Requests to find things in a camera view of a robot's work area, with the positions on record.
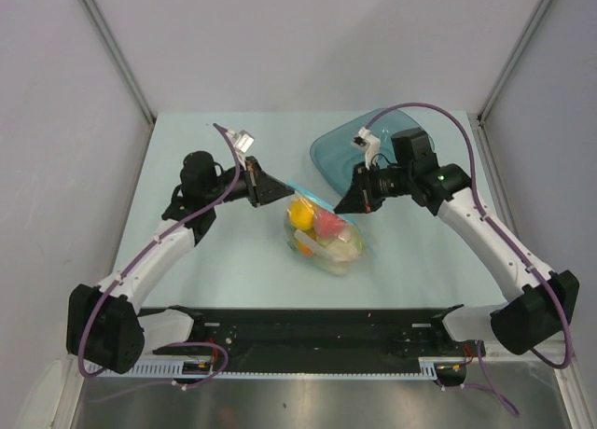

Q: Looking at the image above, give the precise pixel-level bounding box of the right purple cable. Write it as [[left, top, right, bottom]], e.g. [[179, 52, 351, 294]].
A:
[[363, 102, 575, 419]]

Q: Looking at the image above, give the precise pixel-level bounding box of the teal plastic bin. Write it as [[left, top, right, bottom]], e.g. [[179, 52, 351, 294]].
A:
[[310, 108, 421, 196]]

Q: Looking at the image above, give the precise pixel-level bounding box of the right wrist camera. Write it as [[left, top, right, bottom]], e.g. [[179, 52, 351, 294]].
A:
[[352, 127, 381, 169]]

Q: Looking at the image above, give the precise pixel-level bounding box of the yellow fake lemon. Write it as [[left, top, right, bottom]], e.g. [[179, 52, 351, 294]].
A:
[[288, 199, 315, 231]]

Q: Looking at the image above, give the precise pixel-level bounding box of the aluminium frame rail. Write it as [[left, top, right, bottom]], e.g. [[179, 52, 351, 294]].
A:
[[67, 321, 573, 360]]

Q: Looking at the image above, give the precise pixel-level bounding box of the purple cable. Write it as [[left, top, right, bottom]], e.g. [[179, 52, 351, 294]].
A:
[[76, 123, 229, 402], [363, 102, 575, 419]]

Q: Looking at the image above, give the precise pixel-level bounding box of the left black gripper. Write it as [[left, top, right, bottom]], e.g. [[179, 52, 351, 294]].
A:
[[203, 156, 292, 207]]

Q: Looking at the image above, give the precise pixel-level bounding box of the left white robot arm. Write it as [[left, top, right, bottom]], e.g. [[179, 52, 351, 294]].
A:
[[66, 151, 294, 377]]

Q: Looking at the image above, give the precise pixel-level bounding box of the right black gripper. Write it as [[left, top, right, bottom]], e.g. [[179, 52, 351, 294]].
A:
[[337, 160, 414, 215]]

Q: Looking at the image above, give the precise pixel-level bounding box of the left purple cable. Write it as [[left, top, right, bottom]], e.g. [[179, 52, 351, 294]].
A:
[[76, 123, 229, 402]]

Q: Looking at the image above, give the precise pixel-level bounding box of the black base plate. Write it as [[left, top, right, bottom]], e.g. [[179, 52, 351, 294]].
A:
[[156, 308, 479, 375]]

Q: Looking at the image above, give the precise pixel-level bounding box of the red fake pepper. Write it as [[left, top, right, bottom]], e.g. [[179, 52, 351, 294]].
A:
[[313, 209, 346, 239]]

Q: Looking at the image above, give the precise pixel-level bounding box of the clear zip top bag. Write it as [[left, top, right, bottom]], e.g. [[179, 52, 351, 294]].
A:
[[284, 183, 373, 276]]

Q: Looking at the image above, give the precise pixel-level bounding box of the white cable duct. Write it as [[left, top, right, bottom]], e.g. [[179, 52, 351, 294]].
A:
[[84, 357, 465, 381]]

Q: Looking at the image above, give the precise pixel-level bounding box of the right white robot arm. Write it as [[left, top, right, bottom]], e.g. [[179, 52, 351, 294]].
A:
[[334, 128, 579, 355]]

